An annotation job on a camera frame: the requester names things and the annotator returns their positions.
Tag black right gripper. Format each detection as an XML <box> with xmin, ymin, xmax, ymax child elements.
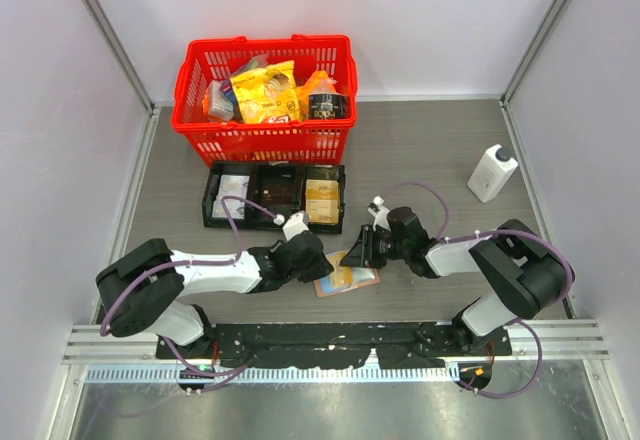
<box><xmin>340</xmin><ymin>224</ymin><xmax>410</xmax><ymax>269</ymax></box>

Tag pink leather card holder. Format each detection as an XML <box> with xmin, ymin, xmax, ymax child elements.
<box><xmin>314</xmin><ymin>251</ymin><xmax>380</xmax><ymax>298</ymax></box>

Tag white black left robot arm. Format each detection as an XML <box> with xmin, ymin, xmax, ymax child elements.
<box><xmin>96</xmin><ymin>231</ymin><xmax>333</xmax><ymax>358</ymax></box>

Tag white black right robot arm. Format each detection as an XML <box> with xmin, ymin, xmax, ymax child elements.
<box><xmin>340</xmin><ymin>206</ymin><xmax>575</xmax><ymax>355</ymax></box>

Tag gold cards in tray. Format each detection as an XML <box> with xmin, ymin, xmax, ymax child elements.
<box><xmin>305</xmin><ymin>179</ymin><xmax>340</xmax><ymax>225</ymax></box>

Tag black three-compartment card tray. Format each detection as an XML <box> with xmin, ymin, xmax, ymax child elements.
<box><xmin>201</xmin><ymin>162</ymin><xmax>346</xmax><ymax>234</ymax></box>

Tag dark brown cards in tray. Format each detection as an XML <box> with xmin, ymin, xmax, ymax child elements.
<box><xmin>256</xmin><ymin>165</ymin><xmax>296</xmax><ymax>218</ymax></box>

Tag white cards in tray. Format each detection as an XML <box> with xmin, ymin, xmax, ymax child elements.
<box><xmin>211</xmin><ymin>174</ymin><xmax>250</xmax><ymax>220</ymax></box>

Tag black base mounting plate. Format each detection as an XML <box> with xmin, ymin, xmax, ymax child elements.
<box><xmin>176</xmin><ymin>322</ymin><xmax>512</xmax><ymax>370</ymax></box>

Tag black round can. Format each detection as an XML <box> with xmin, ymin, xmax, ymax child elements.
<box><xmin>307</xmin><ymin>92</ymin><xmax>349</xmax><ymax>120</ymax></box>

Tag white bottle with black cap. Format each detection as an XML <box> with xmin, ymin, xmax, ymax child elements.
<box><xmin>467</xmin><ymin>144</ymin><xmax>518</xmax><ymax>203</ymax></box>

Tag yellow chips bag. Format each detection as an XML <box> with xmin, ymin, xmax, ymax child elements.
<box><xmin>231</xmin><ymin>60</ymin><xmax>302</xmax><ymax>125</ymax></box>

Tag grey small box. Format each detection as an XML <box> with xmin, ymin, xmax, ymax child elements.
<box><xmin>202</xmin><ymin>80</ymin><xmax>236</xmax><ymax>122</ymax></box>

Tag orange snack bag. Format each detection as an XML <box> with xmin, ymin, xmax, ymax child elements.
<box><xmin>296</xmin><ymin>70</ymin><xmax>336</xmax><ymax>116</ymax></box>

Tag red plastic shopping basket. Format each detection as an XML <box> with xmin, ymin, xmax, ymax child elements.
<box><xmin>171</xmin><ymin>34</ymin><xmax>358</xmax><ymax>166</ymax></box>

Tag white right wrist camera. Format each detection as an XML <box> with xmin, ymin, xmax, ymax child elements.
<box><xmin>367</xmin><ymin>196</ymin><xmax>391</xmax><ymax>232</ymax></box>

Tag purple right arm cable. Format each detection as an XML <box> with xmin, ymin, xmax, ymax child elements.
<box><xmin>379</xmin><ymin>182</ymin><xmax>576</xmax><ymax>401</ymax></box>

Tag aluminium frame rail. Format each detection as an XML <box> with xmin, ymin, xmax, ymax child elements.
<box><xmin>62</xmin><ymin>319</ymin><xmax>610</xmax><ymax>365</ymax></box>

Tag right aluminium corner post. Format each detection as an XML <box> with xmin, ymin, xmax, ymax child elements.
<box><xmin>499</xmin><ymin>0</ymin><xmax>596</xmax><ymax>109</ymax></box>

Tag aluminium corner post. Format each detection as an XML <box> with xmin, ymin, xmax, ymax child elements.
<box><xmin>58</xmin><ymin>0</ymin><xmax>156</xmax><ymax>111</ymax></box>
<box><xmin>499</xmin><ymin>0</ymin><xmax>596</xmax><ymax>109</ymax></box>

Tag left aluminium corner post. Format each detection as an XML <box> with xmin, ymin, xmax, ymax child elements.
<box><xmin>58</xmin><ymin>0</ymin><xmax>156</xmax><ymax>111</ymax></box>

